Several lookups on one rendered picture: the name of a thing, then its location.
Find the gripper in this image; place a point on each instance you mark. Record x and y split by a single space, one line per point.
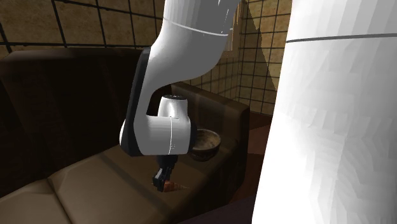
167 161

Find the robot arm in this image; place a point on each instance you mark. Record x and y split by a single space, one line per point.
325 124

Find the small orange-brown object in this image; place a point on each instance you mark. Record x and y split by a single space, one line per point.
172 186

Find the brown wooden bowl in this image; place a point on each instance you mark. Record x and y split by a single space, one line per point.
206 144

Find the brown leather sofa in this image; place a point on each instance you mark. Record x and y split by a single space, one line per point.
77 124

